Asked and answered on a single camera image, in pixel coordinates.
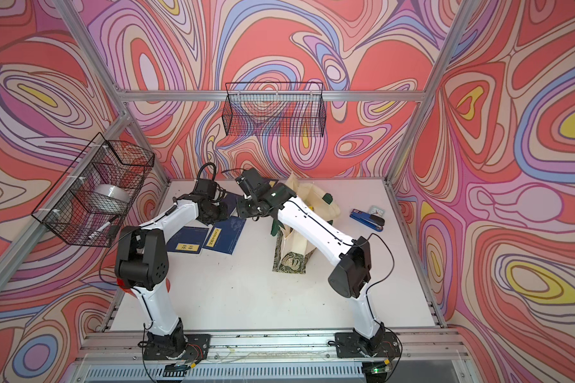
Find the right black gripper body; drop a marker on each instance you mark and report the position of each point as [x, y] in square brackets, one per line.
[247, 207]

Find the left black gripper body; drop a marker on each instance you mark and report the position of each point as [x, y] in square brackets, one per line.
[216, 212]

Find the blue book vertical yellow label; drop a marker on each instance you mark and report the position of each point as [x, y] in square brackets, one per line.
[225, 235]

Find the cream canvas bag green handles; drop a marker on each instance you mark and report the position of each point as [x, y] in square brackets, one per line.
[304, 226]

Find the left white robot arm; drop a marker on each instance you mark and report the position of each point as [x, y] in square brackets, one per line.
[142, 264]

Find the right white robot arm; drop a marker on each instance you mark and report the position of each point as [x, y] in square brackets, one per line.
[351, 258]

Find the silver tape roll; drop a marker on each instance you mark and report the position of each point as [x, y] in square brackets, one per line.
[108, 199]

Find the blue stapler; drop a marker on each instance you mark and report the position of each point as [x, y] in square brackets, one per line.
[372, 221]

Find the white marker pen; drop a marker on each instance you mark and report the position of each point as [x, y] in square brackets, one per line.
[100, 233]

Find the red cup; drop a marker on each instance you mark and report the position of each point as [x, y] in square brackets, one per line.
[128, 291]

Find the back black wire basket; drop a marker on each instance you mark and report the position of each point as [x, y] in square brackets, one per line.
[274, 109]

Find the black wire basket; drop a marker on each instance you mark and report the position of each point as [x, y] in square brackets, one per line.
[274, 109]
[64, 210]

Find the left black wire basket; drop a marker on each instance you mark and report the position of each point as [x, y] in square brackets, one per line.
[64, 210]

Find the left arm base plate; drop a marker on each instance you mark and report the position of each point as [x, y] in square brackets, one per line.
[188, 347]

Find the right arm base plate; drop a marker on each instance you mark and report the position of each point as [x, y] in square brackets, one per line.
[353, 345]

